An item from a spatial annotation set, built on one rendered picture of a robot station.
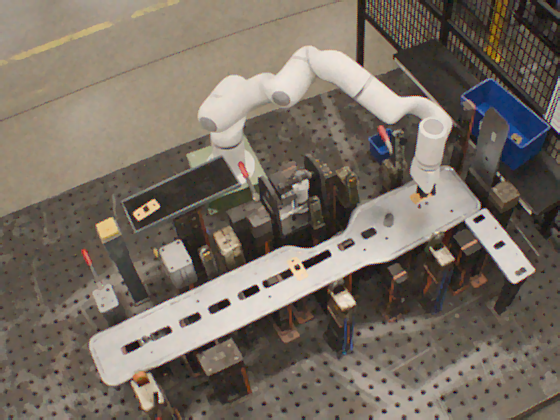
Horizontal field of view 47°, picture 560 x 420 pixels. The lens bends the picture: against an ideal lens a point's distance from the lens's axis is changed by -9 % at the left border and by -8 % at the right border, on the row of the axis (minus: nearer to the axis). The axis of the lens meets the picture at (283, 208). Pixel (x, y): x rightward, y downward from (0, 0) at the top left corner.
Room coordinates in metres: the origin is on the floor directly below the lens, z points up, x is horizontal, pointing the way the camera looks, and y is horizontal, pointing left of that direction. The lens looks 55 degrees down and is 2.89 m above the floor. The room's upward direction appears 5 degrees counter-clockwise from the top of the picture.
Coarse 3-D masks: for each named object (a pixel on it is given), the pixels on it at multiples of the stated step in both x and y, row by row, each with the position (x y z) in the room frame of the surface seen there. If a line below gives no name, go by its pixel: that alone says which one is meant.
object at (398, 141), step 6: (396, 132) 1.41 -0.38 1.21; (402, 132) 1.41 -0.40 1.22; (396, 138) 1.40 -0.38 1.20; (402, 138) 1.38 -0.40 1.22; (396, 144) 1.39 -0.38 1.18; (402, 144) 1.37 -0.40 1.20; (396, 150) 1.39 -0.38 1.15; (402, 150) 1.40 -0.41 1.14; (396, 156) 1.38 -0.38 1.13; (402, 156) 1.39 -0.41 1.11; (396, 162) 1.38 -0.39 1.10; (402, 162) 1.39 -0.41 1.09; (396, 168) 1.37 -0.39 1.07; (402, 168) 1.38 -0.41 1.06; (396, 174) 1.37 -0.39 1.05
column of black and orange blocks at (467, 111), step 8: (464, 104) 1.53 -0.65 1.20; (472, 104) 1.53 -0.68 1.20; (464, 112) 1.52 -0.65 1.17; (472, 112) 1.51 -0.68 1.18; (464, 120) 1.51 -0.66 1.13; (472, 120) 1.51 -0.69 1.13; (456, 128) 1.54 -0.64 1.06; (464, 128) 1.51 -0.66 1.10; (456, 136) 1.54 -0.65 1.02; (464, 136) 1.50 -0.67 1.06; (456, 144) 1.53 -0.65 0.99; (464, 144) 1.51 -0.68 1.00; (456, 152) 1.52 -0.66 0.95; (464, 152) 1.51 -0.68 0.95; (456, 160) 1.51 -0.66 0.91; (456, 168) 1.50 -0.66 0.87
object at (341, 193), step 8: (344, 168) 1.40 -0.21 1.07; (344, 176) 1.36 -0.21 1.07; (344, 184) 1.33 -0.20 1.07; (336, 192) 1.37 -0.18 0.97; (344, 192) 1.33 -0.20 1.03; (336, 200) 1.38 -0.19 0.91; (344, 200) 1.33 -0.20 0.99; (336, 208) 1.38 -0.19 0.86; (344, 208) 1.32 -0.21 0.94; (352, 208) 1.33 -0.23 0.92; (336, 216) 1.38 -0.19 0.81; (344, 216) 1.33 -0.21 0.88; (336, 224) 1.37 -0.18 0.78; (344, 224) 1.33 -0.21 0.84; (336, 232) 1.37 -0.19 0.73
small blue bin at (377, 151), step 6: (390, 132) 1.78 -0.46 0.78; (372, 138) 1.76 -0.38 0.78; (378, 138) 1.77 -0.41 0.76; (390, 138) 1.78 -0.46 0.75; (372, 144) 1.72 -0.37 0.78; (378, 144) 1.77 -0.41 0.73; (384, 144) 1.78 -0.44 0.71; (372, 150) 1.73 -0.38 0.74; (378, 150) 1.68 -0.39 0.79; (384, 150) 1.75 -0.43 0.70; (378, 156) 1.68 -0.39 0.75; (384, 156) 1.67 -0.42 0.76; (390, 156) 1.69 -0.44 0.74; (378, 162) 1.69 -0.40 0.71
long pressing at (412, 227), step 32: (448, 192) 1.31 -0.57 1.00; (352, 224) 1.22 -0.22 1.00; (416, 224) 1.19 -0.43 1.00; (448, 224) 1.18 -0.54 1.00; (288, 256) 1.12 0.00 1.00; (352, 256) 1.10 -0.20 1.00; (384, 256) 1.09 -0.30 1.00; (224, 288) 1.03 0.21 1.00; (288, 288) 1.01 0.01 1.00; (320, 288) 1.00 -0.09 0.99; (128, 320) 0.94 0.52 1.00; (160, 320) 0.93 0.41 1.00; (224, 320) 0.92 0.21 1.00; (256, 320) 0.91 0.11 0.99; (96, 352) 0.83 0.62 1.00; (160, 352) 0.82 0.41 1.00
